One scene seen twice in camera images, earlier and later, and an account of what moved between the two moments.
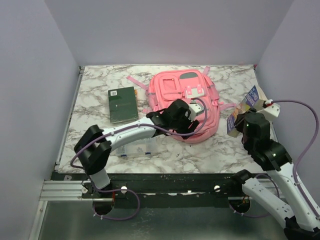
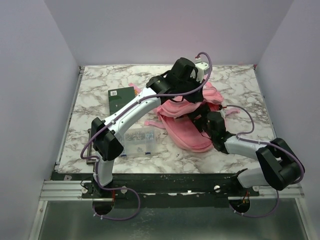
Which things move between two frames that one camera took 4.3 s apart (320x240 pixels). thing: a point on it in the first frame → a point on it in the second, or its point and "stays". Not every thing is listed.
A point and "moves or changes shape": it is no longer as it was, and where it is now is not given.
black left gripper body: [183, 125] → [190, 84]
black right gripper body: [239, 124] → [202, 122]
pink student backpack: [166, 87] moves or changes shape
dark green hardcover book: [122, 105] stays
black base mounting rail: [166, 191] stays
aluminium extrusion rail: [62, 190] stays
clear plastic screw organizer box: [142, 147] stays
